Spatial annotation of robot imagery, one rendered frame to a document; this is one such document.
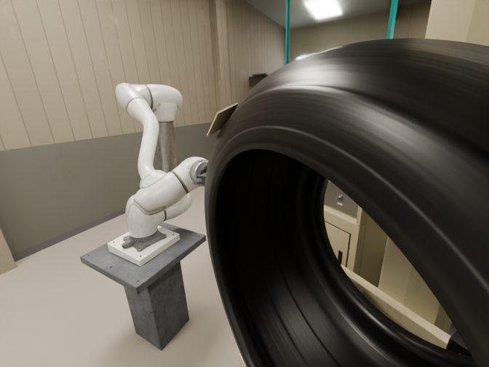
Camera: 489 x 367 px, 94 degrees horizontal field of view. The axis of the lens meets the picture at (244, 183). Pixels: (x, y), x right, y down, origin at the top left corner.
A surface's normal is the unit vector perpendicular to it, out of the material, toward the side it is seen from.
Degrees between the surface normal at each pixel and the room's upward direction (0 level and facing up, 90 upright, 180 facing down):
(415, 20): 90
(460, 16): 90
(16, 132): 90
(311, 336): 19
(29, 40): 90
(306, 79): 42
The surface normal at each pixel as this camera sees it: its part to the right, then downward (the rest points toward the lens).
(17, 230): 0.87, 0.13
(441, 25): -0.87, 0.19
